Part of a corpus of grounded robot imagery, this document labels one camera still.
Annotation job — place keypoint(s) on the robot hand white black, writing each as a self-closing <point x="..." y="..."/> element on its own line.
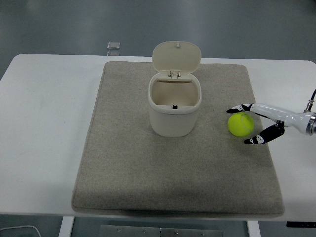
<point x="293" y="118"/>

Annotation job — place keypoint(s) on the yellow-green tennis ball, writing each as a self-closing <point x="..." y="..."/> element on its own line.
<point x="238" y="126"/>

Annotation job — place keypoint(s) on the cream plastic bin with lid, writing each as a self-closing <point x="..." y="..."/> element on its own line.
<point x="172" y="121"/>

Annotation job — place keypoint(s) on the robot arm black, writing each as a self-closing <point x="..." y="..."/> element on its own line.
<point x="312" y="124"/>

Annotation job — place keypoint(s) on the black table control panel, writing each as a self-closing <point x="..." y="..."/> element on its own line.
<point x="300" y="224"/>

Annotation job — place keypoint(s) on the white table leg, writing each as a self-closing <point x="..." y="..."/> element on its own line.
<point x="253" y="229"/>
<point x="66" y="227"/>

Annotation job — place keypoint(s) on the beige-grey fabric mat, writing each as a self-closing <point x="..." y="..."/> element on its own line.
<point x="138" y="168"/>

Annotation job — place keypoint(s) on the grey metal plate with screws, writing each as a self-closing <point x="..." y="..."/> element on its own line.
<point x="160" y="232"/>

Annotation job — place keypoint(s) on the silver floor socket plate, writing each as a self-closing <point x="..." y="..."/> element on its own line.
<point x="113" y="53"/>
<point x="113" y="45"/>

